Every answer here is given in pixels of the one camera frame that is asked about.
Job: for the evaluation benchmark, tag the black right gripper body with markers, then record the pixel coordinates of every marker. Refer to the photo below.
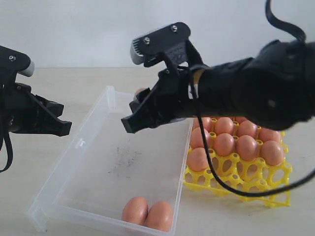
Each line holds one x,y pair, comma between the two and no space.
173,99

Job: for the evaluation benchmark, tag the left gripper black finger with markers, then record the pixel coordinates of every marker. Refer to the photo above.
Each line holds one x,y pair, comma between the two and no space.
46,120

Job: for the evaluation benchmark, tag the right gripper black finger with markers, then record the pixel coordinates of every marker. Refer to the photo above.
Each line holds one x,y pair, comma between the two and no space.
141,103
136,122

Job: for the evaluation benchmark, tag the brown egg row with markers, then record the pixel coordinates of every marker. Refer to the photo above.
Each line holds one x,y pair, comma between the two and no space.
224,125

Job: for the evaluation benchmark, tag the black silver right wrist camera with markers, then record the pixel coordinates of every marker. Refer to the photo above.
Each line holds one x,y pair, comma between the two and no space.
169,44

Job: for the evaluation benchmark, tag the clear plastic bin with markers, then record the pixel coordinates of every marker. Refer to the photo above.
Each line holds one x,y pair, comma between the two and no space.
104,167

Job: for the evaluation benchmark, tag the yellow plastic egg tray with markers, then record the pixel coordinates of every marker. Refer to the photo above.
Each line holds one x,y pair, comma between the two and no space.
248,176

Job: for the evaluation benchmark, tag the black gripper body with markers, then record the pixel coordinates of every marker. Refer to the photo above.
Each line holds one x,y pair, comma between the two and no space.
18,108

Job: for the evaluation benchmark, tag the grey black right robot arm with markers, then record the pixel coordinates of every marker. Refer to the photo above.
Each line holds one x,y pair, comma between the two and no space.
275,90

